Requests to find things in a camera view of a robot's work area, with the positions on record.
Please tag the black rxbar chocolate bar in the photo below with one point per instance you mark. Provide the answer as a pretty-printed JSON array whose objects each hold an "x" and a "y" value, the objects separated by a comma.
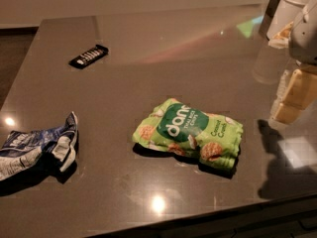
[{"x": 89, "y": 57}]

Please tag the blue chip bag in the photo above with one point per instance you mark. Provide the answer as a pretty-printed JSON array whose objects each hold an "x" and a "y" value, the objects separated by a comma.
[{"x": 22, "y": 151}]

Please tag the white cylindrical robot base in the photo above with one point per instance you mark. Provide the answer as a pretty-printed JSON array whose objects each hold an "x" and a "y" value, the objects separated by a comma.
[{"x": 282, "y": 12}]

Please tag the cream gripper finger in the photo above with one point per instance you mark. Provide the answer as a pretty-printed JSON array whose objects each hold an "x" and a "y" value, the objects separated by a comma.
[
  {"x": 283, "y": 83},
  {"x": 300, "y": 93}
]

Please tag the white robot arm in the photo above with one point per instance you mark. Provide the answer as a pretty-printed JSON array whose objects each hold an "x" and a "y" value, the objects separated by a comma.
[{"x": 300, "y": 38}]

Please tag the green rice chips bag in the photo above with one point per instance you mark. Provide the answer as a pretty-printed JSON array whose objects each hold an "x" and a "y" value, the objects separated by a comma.
[{"x": 173, "y": 127}]

